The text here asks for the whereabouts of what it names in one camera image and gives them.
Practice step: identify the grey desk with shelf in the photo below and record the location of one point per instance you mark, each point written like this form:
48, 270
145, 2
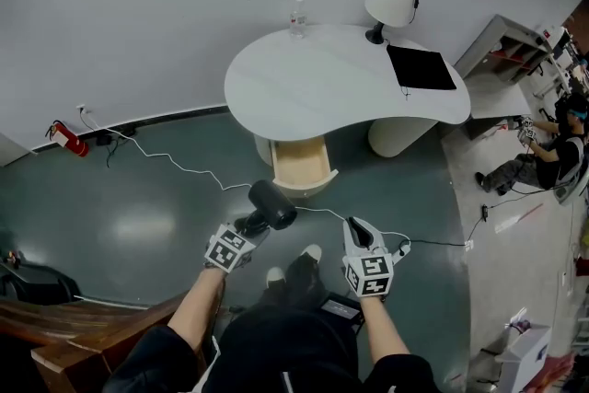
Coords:
497, 96

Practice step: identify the person's right white shoe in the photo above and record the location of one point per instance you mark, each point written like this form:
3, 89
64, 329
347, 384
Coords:
312, 252

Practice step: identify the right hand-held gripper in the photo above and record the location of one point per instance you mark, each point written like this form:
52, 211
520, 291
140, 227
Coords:
370, 273

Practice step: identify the black screen device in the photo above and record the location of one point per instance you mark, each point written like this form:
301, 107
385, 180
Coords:
340, 308

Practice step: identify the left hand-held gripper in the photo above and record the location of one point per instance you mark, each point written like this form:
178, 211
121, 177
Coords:
227, 246

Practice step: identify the white wall outlet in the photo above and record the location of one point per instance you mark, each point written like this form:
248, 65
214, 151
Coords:
82, 108

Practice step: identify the black flat pad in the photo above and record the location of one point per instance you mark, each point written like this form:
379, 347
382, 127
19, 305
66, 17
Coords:
421, 69

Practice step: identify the white power strip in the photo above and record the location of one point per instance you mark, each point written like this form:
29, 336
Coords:
401, 253

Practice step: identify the person's black shirt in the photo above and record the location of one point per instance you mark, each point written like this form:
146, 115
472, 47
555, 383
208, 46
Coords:
285, 354

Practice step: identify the person's white shoe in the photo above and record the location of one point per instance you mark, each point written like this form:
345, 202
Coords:
312, 252
275, 276

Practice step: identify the person's right forearm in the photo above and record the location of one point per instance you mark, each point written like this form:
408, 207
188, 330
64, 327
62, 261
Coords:
384, 331

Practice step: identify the white table lamp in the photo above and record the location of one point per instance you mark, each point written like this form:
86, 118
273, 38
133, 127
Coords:
391, 0

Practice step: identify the person's left forearm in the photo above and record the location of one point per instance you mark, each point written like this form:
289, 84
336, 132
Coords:
195, 313

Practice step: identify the wooden drawer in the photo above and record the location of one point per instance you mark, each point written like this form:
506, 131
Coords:
299, 163

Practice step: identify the white cardboard box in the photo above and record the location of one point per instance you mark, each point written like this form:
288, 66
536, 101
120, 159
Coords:
527, 354

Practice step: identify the white kidney-shaped desk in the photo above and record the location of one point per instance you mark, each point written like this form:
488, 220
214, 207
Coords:
331, 87

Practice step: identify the dark wooden stair railing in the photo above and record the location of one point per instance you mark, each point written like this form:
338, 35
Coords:
83, 336

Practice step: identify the clear plastic water bottle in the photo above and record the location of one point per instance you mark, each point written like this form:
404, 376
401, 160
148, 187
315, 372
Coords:
297, 20

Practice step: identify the black cylindrical object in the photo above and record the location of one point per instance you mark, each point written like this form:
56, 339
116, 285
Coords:
273, 204

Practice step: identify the person's black trousers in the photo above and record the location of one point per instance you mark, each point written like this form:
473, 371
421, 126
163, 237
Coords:
301, 285

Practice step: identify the person's left white shoe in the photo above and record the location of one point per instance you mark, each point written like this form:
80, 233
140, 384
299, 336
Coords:
275, 276

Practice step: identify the red fire extinguisher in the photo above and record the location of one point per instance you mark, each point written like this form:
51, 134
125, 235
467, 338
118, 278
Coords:
73, 145

